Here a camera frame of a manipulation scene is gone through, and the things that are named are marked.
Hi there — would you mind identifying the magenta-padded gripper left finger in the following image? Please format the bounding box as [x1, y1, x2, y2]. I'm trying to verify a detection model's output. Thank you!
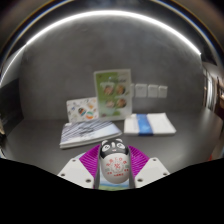
[57, 144, 101, 190]

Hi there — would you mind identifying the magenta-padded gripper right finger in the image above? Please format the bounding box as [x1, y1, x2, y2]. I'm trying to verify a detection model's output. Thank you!
[127, 145, 171, 190]

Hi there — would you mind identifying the white panda-print computer mouse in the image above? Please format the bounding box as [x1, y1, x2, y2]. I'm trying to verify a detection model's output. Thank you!
[98, 138, 131, 185]

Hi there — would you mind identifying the grey striped book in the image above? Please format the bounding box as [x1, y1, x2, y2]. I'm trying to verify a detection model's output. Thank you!
[59, 119, 123, 150]

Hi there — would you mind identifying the white book with blue band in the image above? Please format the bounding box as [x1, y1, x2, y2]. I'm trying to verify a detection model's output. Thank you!
[123, 112, 177, 137]

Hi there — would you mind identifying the white sticker card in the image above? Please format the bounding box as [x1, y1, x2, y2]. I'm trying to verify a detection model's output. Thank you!
[65, 96, 100, 124]

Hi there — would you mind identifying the green food poster sheet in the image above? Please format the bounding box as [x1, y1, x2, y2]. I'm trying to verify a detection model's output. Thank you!
[93, 68, 133, 122]

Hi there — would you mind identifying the dark-framed glass partition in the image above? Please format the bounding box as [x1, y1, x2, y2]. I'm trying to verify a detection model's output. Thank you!
[201, 63, 224, 114]

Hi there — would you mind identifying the ceiling light strip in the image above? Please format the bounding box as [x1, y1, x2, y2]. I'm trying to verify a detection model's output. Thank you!
[0, 9, 203, 88]

